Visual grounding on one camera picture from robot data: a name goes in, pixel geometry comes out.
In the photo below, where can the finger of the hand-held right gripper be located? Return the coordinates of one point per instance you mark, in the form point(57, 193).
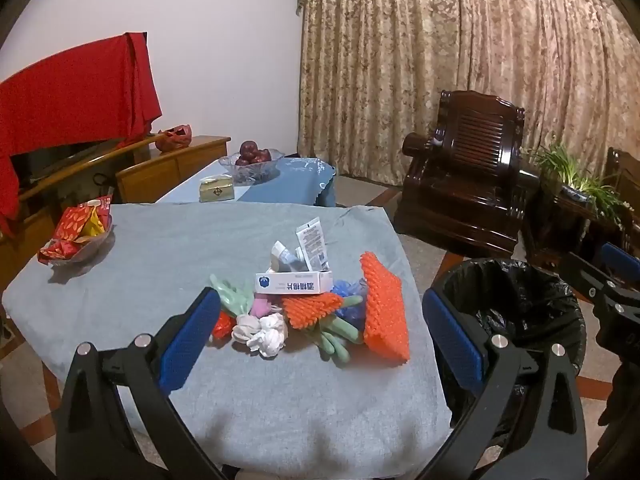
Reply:
point(622, 262)
point(595, 282)

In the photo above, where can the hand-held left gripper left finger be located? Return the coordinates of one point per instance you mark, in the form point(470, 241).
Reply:
point(190, 340)

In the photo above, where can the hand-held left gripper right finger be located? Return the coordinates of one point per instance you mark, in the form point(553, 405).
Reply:
point(455, 340)

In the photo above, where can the red plastic bag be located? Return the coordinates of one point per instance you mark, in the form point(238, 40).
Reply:
point(224, 325)

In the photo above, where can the bin with black liner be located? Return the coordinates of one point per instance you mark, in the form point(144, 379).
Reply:
point(515, 305)

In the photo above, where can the white tissue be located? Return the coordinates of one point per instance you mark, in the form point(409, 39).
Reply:
point(260, 332)

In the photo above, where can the large orange foam net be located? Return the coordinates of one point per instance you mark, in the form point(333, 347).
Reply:
point(382, 310)

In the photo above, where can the pink wrapper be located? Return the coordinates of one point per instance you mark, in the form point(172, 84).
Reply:
point(262, 307)

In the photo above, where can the blue plastic bag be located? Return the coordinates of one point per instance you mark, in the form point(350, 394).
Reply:
point(350, 312)

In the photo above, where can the white blue carton box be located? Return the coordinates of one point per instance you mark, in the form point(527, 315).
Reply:
point(290, 282)

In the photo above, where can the small orange foam net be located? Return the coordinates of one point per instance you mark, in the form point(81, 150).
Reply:
point(307, 310)

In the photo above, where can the blue white paper cup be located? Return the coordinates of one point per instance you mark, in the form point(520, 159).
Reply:
point(287, 260)

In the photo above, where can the white grey large tube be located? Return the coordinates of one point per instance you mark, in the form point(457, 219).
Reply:
point(311, 242)

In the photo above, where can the dark wooden side table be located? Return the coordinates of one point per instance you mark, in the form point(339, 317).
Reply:
point(555, 220)

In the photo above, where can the dark wooden armchair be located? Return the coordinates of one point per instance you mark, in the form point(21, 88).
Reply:
point(625, 175)
point(460, 185)

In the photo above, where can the grey blue tablecloth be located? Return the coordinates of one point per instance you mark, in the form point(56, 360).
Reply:
point(175, 245)

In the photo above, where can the potted green plant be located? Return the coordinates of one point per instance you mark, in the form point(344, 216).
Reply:
point(560, 165)

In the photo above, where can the glass snack dish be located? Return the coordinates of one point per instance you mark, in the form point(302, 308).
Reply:
point(95, 247)

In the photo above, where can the yellow snack packet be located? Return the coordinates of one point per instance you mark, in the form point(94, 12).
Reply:
point(95, 227)

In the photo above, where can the yellow tissue box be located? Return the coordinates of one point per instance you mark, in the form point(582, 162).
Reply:
point(216, 190)

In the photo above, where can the red snack packet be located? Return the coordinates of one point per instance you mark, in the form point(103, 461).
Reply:
point(75, 222)
point(57, 251)

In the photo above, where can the glass fruit bowl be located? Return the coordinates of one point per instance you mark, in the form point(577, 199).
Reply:
point(255, 172)

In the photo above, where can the light blue tablecloth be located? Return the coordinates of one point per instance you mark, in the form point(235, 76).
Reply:
point(290, 180)

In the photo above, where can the red apple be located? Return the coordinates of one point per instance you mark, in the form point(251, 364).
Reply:
point(262, 156)
point(247, 149)

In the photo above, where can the black television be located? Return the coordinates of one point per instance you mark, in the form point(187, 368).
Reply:
point(50, 165)

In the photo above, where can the red cloth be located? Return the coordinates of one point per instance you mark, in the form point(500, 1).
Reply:
point(75, 95)

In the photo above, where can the beige patterned curtain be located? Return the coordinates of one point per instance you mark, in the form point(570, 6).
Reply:
point(400, 60)

